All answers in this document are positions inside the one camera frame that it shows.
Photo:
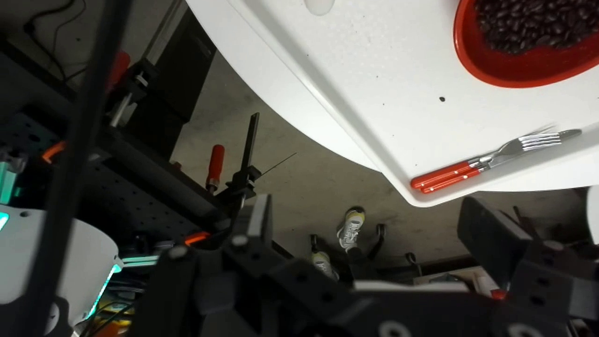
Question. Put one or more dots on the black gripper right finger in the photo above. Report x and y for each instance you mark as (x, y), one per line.
(494, 240)

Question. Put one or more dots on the white plastic tray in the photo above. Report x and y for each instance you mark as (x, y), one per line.
(376, 81)

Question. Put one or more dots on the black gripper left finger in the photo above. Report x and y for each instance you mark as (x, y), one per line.
(258, 218)

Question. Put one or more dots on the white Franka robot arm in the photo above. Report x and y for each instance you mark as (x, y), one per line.
(39, 263)

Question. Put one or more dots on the red bowl with beans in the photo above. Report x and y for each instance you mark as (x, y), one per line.
(499, 68)

